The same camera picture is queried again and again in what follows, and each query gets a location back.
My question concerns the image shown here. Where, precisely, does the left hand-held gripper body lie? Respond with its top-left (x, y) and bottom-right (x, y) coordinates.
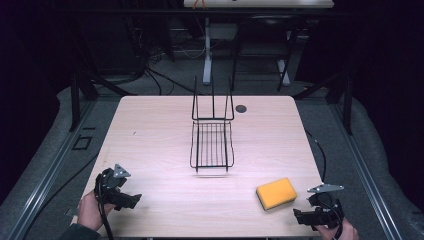
top-left (94, 163), bottom-right (132, 205)

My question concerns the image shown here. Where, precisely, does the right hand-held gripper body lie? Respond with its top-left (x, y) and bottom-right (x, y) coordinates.
top-left (306, 183), bottom-right (345, 231)

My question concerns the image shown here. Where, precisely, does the person's right hand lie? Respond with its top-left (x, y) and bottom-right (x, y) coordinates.
top-left (314, 217), bottom-right (360, 240)

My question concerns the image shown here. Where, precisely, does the person's left hand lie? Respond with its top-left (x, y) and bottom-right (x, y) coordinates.
top-left (76, 191), bottom-right (116, 232)

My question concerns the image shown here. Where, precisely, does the yellow sponge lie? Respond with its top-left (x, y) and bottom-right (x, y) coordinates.
top-left (255, 177), bottom-right (298, 212)

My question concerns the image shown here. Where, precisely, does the black metal stand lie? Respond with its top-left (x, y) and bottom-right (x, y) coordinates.
top-left (69, 71), bottom-right (100, 133)
top-left (293, 73), bottom-right (354, 136)

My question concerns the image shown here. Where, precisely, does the black chair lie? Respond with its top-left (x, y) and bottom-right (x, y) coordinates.
top-left (231, 14), bottom-right (302, 93)

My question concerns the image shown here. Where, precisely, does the white background desk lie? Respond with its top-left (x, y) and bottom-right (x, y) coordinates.
top-left (183, 0), bottom-right (335, 86)

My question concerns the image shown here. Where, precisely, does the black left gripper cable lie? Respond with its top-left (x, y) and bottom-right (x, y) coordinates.
top-left (95, 173), bottom-right (115, 240)

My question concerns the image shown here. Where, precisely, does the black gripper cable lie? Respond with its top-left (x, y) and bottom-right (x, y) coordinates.
top-left (304, 129), bottom-right (327, 184)
top-left (95, 173), bottom-right (115, 240)

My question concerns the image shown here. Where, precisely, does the black floor cable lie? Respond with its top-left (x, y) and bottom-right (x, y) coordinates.
top-left (20, 151), bottom-right (101, 240)

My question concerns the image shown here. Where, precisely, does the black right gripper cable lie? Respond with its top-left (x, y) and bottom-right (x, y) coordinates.
top-left (304, 129), bottom-right (327, 184)

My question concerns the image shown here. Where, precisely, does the black wire rack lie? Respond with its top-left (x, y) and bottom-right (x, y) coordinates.
top-left (189, 75), bottom-right (236, 174)

